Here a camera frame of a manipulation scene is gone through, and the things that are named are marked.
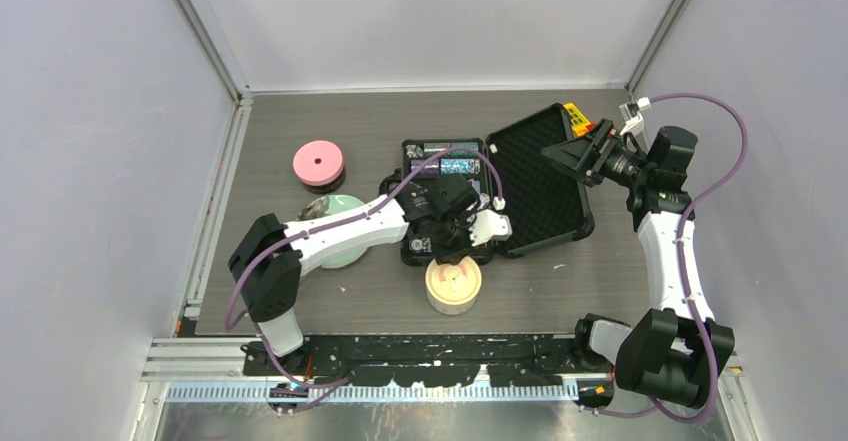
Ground beige round lid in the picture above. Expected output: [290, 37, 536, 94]
[425, 256, 482, 294]

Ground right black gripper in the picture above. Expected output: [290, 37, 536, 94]
[543, 118, 654, 189]

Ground pink round lid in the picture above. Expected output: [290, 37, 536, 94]
[292, 140, 345, 187]

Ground yellow red emergency stop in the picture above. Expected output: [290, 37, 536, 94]
[563, 103, 595, 137]

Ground white red steel lunch box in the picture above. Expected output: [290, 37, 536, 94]
[427, 291, 478, 316]

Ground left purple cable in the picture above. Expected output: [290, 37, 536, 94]
[223, 146, 506, 416]

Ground steel bowl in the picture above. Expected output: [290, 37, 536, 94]
[302, 176, 346, 195]

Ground light green plate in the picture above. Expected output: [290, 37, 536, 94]
[296, 194, 367, 270]

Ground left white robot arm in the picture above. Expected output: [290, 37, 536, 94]
[227, 174, 480, 375]

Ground black poker chip case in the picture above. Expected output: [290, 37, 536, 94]
[379, 103, 595, 265]

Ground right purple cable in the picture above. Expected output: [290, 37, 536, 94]
[596, 92, 750, 425]

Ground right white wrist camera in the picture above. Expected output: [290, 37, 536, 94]
[619, 97, 651, 136]

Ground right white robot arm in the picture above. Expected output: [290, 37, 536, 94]
[541, 119, 735, 409]

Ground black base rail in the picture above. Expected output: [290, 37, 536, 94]
[240, 334, 614, 388]

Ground purple cable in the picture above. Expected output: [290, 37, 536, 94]
[596, 92, 750, 425]
[223, 146, 506, 416]

